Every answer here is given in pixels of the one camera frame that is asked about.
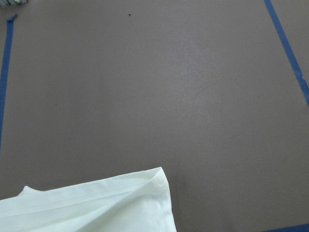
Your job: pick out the cream long-sleeve cat shirt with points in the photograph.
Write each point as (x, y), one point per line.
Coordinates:
(133, 202)

